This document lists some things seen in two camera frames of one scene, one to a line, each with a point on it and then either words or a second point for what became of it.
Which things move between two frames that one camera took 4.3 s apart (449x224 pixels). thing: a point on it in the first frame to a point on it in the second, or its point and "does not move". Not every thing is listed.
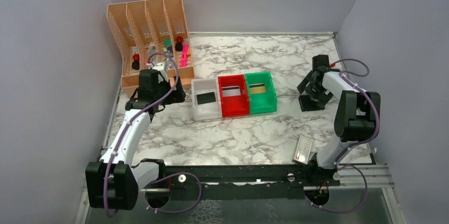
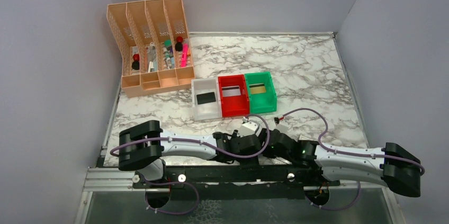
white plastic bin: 207,110 does not move
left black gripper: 174,95 to 257,145
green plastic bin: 262,102 does not move
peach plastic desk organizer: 151,34 does not move
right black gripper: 313,89 to 267,137
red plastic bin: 236,105 does not move
